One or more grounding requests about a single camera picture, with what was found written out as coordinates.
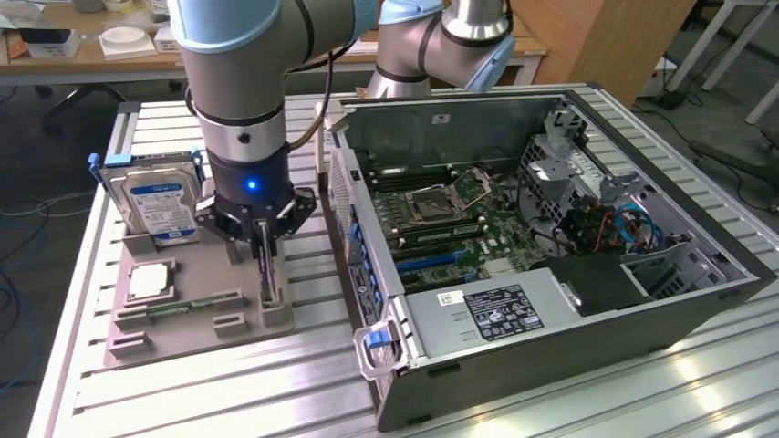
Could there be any black RAM slot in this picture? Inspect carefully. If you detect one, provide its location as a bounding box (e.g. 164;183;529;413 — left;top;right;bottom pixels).
363;164;452;182
368;175;457;193

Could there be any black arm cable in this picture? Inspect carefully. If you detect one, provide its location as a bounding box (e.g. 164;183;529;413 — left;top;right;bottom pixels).
285;40;361;152

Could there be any green motherboard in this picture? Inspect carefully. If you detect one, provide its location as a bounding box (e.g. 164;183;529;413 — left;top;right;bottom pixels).
357;159;549;293

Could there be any grey power supply unit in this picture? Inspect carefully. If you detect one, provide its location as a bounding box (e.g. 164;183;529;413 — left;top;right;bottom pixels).
404;266;585;360

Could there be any wooden desk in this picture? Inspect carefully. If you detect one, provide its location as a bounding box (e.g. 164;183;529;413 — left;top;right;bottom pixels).
0;0;549;99

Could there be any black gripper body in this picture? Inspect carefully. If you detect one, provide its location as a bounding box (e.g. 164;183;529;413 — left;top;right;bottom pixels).
209;149;296;242

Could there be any black open PC case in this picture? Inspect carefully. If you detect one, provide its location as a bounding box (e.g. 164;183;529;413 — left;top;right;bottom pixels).
313;89;779;433

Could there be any white round container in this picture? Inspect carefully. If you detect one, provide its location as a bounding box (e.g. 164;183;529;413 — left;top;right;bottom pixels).
97;26;158;61

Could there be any installed RAM stick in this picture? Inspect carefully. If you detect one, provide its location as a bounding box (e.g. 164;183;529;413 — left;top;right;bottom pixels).
395;218;488;248

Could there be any graphics card with black fan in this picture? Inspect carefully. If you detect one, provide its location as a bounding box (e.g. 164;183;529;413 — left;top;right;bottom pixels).
252;218;285;308

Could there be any green RAM stick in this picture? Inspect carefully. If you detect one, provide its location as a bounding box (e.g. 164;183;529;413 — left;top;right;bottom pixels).
145;296;236;318

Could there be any silver CPU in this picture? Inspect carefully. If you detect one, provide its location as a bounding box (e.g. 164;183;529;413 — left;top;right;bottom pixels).
128;264;173;300

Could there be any socket cover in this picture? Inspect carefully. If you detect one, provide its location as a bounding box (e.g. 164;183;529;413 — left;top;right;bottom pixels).
449;166;495;214

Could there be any blue wire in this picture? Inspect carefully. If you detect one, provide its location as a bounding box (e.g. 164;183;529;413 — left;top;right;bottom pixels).
612;204;664;252

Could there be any white box with dark lid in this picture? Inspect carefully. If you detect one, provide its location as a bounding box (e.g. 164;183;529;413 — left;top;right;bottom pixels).
16;27;84;59

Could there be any grey parts rack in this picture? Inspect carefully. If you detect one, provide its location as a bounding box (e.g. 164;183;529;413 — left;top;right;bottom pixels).
104;177;298;369

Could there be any hard disk with blue carrier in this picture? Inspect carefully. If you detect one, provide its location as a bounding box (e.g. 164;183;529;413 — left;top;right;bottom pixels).
88;146;208;250

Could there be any white labelled box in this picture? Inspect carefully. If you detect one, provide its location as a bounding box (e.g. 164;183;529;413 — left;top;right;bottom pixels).
152;26;184;55

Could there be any blue expansion slot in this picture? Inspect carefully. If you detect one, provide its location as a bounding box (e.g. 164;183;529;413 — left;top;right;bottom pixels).
393;253;467;275

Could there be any wooden cabinet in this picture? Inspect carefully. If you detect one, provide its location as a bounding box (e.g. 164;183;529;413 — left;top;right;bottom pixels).
509;0;699;106

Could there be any white table frame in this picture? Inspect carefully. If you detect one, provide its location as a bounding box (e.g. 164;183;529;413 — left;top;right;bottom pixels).
661;0;779;124

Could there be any silver metal drive cage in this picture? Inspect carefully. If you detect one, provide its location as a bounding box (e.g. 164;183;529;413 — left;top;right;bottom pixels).
520;109;609;215

